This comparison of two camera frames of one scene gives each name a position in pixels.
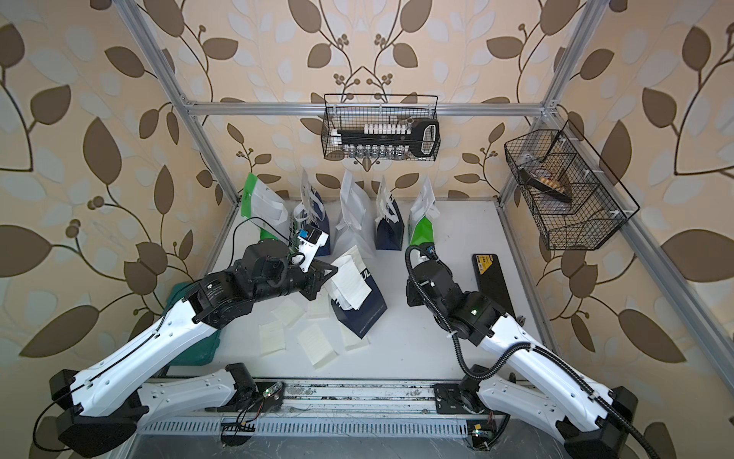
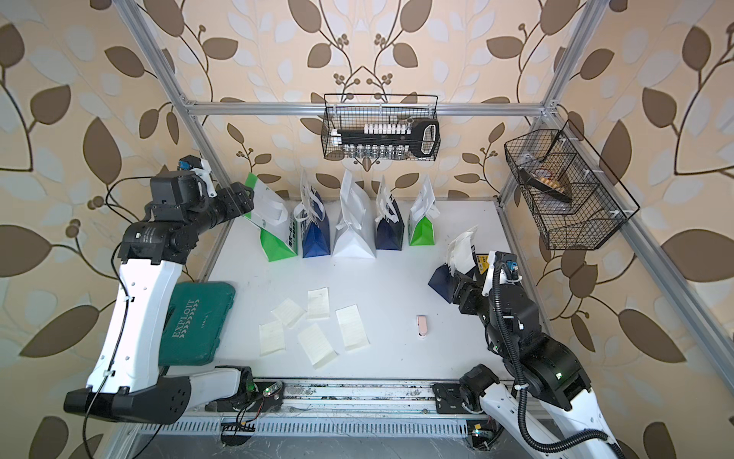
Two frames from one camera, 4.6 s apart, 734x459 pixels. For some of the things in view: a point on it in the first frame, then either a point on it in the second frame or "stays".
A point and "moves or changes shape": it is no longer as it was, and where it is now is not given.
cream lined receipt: x=353 y=341 stays
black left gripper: x=315 y=276 to x=245 y=202
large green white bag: x=266 y=208 stays
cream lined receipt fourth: x=319 y=308 stays
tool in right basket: x=547 y=185 stays
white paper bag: x=356 y=226 stays
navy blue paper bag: x=361 y=319 moves or changes shape
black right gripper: x=413 y=293 to x=471 y=290
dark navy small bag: x=389 y=224 stays
